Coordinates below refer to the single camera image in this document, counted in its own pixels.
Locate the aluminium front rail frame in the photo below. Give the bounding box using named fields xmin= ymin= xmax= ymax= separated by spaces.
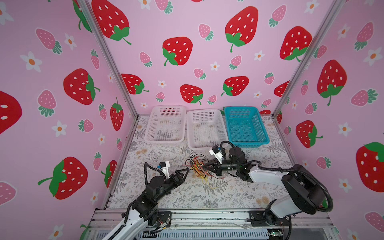
xmin=83 ymin=207 xmax=340 ymax=240

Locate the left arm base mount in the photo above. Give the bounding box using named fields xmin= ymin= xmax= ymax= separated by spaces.
xmin=146 ymin=211 xmax=172 ymax=228

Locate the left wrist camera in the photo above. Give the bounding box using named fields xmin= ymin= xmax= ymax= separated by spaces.
xmin=158 ymin=161 xmax=170 ymax=178

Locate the left white plastic basket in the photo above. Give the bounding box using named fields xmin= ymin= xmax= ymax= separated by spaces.
xmin=144 ymin=106 xmax=187 ymax=145

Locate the right aluminium corner post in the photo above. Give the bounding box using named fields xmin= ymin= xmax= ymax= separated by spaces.
xmin=272 ymin=0 xmax=345 ymax=120

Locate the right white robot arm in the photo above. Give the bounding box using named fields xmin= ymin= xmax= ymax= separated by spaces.
xmin=203 ymin=146 xmax=334 ymax=225

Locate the teal plastic basket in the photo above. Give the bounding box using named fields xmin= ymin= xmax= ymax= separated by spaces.
xmin=224 ymin=107 xmax=270 ymax=148

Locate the white plastic basket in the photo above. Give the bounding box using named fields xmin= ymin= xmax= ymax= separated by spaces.
xmin=144 ymin=106 xmax=187 ymax=145
xmin=186 ymin=109 xmax=229 ymax=153

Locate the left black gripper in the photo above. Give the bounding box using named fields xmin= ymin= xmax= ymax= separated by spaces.
xmin=155 ymin=168 xmax=188 ymax=204

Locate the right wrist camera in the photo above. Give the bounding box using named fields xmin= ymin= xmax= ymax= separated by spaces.
xmin=209 ymin=145 xmax=226 ymax=164

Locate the middle white plastic basket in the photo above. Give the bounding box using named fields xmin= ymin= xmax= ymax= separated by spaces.
xmin=186 ymin=109 xmax=229 ymax=153

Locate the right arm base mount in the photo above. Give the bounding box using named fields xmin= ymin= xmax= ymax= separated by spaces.
xmin=247 ymin=211 xmax=292 ymax=227

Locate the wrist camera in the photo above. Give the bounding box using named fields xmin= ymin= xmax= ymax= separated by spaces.
xmin=158 ymin=161 xmax=170 ymax=178
xmin=209 ymin=145 xmax=226 ymax=164

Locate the left aluminium corner post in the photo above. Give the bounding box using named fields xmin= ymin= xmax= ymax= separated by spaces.
xmin=79 ymin=0 xmax=139 ymax=120

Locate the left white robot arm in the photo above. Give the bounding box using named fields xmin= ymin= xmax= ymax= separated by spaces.
xmin=104 ymin=169 xmax=190 ymax=240

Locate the aluminium corner post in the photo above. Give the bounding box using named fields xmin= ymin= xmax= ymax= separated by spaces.
xmin=272 ymin=0 xmax=345 ymax=120
xmin=79 ymin=0 xmax=139 ymax=120

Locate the cable bundle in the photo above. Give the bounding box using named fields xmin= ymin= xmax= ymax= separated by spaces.
xmin=184 ymin=153 xmax=226 ymax=184

